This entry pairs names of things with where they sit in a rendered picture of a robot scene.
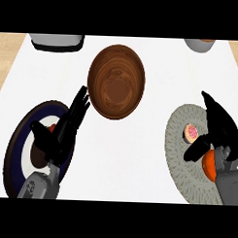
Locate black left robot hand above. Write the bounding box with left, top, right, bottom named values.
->
left=28, top=83, right=92, bottom=170

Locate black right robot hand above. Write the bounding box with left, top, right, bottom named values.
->
left=183, top=89, right=238, bottom=164

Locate pink frosted cupcake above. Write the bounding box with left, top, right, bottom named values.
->
left=183, top=122, right=200, bottom=145

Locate brown chocolate cupcake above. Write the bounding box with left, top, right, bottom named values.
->
left=29, top=143, right=51, bottom=170

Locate grey woven round placemat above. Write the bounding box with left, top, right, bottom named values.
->
left=161, top=102, right=228, bottom=206

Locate brown wooden bowl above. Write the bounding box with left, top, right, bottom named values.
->
left=85, top=42, right=148, bottom=121

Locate orange round fruit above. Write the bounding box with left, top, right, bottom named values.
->
left=200, top=149, right=219, bottom=184

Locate blue and white plate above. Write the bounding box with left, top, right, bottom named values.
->
left=2, top=98, right=77, bottom=201

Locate grey round pot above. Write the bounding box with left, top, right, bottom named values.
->
left=183, top=39, right=217, bottom=54

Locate grey and black appliance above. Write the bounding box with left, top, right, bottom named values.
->
left=28, top=33, right=85, bottom=53

